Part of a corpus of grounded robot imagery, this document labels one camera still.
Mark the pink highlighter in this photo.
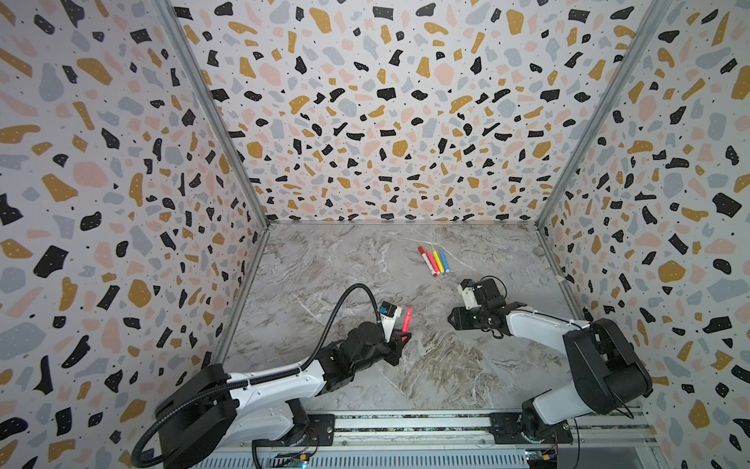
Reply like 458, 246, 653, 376
402, 306, 412, 341
425, 250, 441, 277

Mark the blue highlighter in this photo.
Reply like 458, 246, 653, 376
439, 250, 450, 273

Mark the yellow highlighter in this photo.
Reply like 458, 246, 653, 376
433, 250, 445, 273

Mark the white marker pen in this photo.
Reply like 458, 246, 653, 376
418, 246, 434, 277

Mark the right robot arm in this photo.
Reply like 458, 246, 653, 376
447, 302, 652, 440

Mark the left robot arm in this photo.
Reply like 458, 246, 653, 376
156, 322, 411, 468

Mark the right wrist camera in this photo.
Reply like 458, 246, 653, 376
458, 276, 506, 310

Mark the black corrugated cable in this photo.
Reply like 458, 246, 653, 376
130, 283, 382, 469

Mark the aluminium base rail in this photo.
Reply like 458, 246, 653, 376
197, 408, 669, 468

